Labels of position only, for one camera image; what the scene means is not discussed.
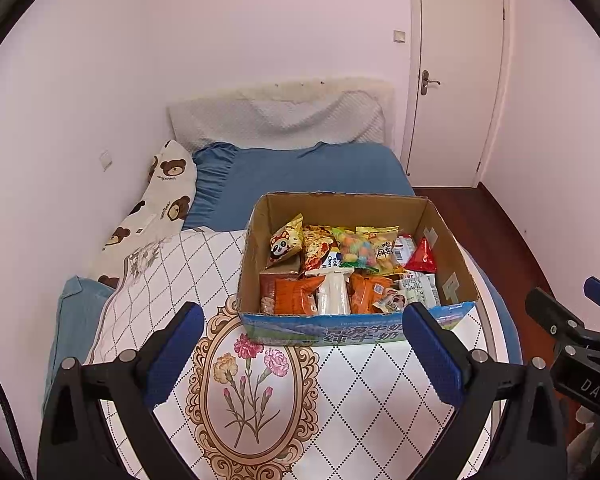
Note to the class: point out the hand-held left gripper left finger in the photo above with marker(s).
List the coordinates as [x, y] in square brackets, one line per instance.
[175, 355]

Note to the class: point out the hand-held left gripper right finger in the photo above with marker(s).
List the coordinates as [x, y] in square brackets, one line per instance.
[432, 355]

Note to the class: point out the small white picture packet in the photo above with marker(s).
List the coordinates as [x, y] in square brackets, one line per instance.
[392, 302]

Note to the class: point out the clear white-label packet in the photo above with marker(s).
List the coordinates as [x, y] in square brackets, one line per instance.
[420, 287]

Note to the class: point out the orange snack packet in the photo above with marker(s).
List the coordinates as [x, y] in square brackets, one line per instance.
[295, 297]
[367, 292]

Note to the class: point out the red triangular packet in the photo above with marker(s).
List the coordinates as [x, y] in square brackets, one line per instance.
[422, 260]

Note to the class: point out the cardboard box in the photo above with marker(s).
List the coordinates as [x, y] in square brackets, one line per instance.
[330, 332]

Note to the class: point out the red and white packet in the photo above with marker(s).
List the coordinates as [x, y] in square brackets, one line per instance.
[405, 249]

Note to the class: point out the brown snack packet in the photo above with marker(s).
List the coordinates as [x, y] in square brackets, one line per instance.
[267, 295]

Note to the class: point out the yellow clear bread packet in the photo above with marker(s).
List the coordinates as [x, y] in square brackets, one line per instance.
[385, 252]

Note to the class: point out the white cylindrical packet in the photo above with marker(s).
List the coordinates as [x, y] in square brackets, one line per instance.
[332, 295]

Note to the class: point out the colourful candy packet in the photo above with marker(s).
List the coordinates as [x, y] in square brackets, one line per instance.
[355, 255]

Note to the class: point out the blue and white packet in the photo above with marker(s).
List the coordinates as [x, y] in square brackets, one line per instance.
[333, 261]

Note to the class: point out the small yellow cartoon snack packet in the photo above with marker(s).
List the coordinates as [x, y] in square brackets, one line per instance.
[285, 247]

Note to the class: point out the white floral diamond-pattern cloth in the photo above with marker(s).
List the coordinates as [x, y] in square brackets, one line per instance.
[180, 270]

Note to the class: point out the light blue cloth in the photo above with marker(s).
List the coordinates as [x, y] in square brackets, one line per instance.
[75, 310]

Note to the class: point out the bear-print pillow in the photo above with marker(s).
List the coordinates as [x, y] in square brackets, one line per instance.
[170, 175]

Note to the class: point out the blue ruffled blanket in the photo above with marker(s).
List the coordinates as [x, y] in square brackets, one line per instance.
[305, 175]

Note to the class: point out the white door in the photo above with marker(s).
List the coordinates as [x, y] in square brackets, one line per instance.
[455, 110]

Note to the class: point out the grey quilted pillow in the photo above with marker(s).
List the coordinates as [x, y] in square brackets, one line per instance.
[280, 120]

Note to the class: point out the cream fluffy cushion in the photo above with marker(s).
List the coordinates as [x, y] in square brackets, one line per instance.
[330, 85]

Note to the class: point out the white wall socket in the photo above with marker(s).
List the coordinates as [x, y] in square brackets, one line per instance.
[106, 160]

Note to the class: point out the white light switch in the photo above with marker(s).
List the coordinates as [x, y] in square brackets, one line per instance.
[399, 36]

